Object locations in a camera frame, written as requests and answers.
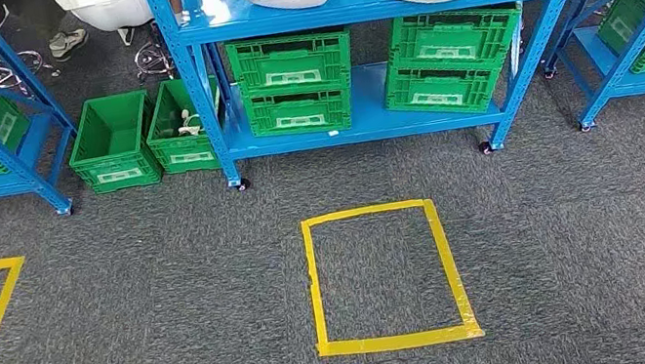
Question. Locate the green crate with parts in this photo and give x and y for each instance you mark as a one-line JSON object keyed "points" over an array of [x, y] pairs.
{"points": [[187, 157]]}

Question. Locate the small white plastic parts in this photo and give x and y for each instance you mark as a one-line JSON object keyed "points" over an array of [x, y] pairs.
{"points": [[188, 124]]}

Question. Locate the empty green plastic crate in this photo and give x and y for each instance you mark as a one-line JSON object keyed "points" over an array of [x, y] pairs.
{"points": [[112, 137]]}

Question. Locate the chrome stool base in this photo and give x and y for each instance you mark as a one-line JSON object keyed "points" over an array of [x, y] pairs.
{"points": [[23, 60], [152, 61]]}

